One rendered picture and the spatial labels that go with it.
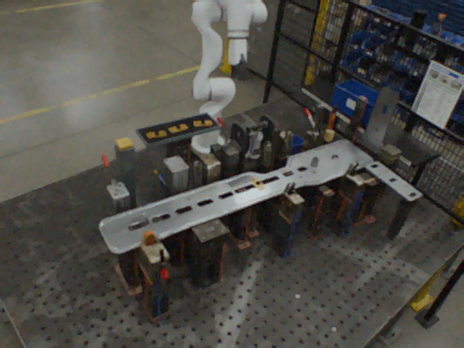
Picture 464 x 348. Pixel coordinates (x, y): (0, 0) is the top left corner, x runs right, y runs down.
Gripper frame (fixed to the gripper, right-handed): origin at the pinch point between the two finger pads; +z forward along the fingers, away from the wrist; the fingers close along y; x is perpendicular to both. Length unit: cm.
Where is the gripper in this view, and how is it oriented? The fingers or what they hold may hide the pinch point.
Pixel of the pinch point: (237, 77)
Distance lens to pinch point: 176.8
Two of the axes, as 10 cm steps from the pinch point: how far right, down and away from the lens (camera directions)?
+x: 9.6, -1.0, 2.8
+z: 0.0, 9.4, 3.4
